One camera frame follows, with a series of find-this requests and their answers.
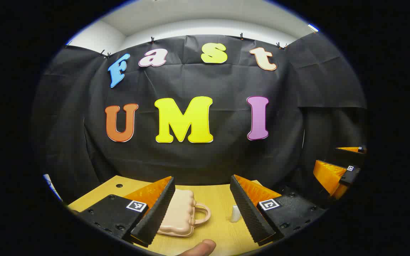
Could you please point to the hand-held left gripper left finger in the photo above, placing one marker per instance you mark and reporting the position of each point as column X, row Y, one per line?
column 157, row 217

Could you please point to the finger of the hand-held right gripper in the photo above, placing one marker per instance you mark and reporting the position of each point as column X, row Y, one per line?
column 351, row 176
column 351, row 149

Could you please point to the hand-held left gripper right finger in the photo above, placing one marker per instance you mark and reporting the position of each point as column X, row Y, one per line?
column 249, row 213

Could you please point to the white skin care tube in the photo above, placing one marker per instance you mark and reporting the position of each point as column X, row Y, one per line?
column 235, row 215

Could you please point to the small beige suitcase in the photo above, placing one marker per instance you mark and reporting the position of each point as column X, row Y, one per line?
column 178, row 213

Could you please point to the black backdrop cloth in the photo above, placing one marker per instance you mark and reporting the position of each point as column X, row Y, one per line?
column 208, row 160

